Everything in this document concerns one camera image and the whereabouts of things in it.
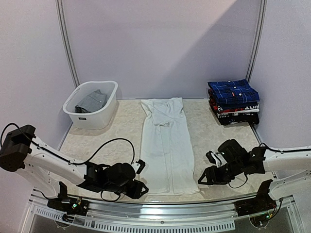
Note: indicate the white cloth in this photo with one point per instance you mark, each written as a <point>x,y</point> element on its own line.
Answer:
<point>166,148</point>

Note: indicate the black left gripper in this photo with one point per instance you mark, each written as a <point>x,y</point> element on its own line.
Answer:
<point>135,193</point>

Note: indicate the white plastic laundry basket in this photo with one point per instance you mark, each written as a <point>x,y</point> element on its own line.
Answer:
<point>96,120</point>

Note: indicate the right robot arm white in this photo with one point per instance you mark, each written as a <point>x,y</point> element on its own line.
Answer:
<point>298,159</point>

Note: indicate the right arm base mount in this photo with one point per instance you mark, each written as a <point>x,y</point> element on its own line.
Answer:
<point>261,208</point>

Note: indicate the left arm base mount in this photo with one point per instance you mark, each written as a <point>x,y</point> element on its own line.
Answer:
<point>70,206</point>

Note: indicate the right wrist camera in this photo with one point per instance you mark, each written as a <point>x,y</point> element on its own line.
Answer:
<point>216,158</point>

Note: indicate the left wall aluminium profile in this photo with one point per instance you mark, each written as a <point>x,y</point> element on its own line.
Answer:
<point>66,42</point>

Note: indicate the aluminium front rail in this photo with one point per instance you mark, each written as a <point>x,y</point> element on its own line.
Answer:
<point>127,217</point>

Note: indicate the blue plaid shirt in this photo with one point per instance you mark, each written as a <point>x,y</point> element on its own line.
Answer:
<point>233,92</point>

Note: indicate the grey folded garment in basket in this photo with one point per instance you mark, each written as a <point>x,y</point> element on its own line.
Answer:
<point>91,103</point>

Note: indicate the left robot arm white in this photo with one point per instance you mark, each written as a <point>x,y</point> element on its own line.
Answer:
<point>21,151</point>

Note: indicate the red black folded garment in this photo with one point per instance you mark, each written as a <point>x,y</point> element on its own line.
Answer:
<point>212,101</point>

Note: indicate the right wall aluminium profile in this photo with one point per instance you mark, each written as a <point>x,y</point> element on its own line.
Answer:
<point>257,38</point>

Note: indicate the white folded garment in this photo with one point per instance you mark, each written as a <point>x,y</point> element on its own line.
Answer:
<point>239,112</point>

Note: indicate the wall aluminium profile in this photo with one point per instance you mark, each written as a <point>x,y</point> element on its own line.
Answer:
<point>257,38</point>
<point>66,42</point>

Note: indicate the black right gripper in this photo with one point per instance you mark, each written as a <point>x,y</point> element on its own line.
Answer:
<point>216,174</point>

